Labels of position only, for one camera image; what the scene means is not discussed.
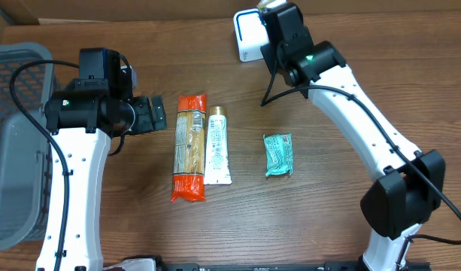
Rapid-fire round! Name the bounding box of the orange spaghetti packet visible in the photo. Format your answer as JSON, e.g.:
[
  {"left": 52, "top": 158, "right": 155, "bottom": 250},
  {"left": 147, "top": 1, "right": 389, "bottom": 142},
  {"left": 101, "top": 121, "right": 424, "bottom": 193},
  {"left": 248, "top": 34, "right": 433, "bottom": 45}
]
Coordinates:
[{"left": 171, "top": 94, "right": 207, "bottom": 202}]

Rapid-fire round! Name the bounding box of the white tube gold cap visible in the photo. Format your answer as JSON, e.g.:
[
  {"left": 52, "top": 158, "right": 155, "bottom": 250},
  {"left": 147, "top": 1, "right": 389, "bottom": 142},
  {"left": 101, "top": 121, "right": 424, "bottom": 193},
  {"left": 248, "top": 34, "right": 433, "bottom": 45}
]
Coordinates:
[{"left": 204, "top": 106, "right": 232, "bottom": 185}]

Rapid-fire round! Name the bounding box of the teal snack packet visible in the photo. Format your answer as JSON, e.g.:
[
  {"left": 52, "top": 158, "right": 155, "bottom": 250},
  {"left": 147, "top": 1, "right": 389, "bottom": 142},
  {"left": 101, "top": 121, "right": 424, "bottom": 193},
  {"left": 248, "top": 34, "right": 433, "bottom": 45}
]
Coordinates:
[{"left": 263, "top": 133, "right": 293, "bottom": 177}]

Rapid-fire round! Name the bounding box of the green juice carton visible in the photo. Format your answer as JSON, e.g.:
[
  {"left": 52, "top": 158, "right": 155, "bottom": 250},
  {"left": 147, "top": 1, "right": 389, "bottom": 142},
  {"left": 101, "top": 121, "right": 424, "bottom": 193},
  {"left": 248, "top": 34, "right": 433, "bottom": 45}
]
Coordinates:
[{"left": 256, "top": 0, "right": 287, "bottom": 10}]

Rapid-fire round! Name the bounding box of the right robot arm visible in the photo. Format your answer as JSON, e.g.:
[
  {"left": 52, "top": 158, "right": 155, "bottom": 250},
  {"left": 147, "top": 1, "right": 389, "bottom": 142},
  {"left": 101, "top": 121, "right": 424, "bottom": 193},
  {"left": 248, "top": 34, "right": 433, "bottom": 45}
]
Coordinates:
[{"left": 261, "top": 40, "right": 446, "bottom": 270}]

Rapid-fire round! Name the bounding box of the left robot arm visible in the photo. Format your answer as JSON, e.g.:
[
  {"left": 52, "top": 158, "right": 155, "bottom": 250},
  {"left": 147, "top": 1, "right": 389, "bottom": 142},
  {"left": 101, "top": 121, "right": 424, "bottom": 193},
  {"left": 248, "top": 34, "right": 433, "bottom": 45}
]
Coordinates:
[{"left": 35, "top": 90, "right": 166, "bottom": 270}]

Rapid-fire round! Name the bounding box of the white barcode scanner stand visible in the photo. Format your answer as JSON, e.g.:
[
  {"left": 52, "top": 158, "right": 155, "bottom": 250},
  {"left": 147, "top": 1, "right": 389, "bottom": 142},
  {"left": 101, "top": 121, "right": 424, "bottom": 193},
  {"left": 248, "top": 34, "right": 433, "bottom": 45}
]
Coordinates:
[{"left": 233, "top": 8, "right": 268, "bottom": 62}]

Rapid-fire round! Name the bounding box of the grey plastic shopping basket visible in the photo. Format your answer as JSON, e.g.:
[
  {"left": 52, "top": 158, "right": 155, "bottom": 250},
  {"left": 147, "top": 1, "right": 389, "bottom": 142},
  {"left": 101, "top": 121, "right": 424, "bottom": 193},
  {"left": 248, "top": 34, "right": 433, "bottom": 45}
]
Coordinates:
[{"left": 0, "top": 42, "right": 52, "bottom": 251}]

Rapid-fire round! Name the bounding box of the cardboard back panel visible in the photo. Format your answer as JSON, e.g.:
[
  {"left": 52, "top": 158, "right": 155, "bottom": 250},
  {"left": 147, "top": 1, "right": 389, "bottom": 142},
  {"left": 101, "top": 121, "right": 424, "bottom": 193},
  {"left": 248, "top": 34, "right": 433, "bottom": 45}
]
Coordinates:
[{"left": 0, "top": 0, "right": 461, "bottom": 25}]

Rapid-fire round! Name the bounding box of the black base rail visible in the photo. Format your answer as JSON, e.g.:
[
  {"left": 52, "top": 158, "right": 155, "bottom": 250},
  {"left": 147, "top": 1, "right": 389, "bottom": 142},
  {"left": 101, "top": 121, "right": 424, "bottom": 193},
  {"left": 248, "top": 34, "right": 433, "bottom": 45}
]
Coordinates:
[{"left": 162, "top": 261, "right": 432, "bottom": 271}]

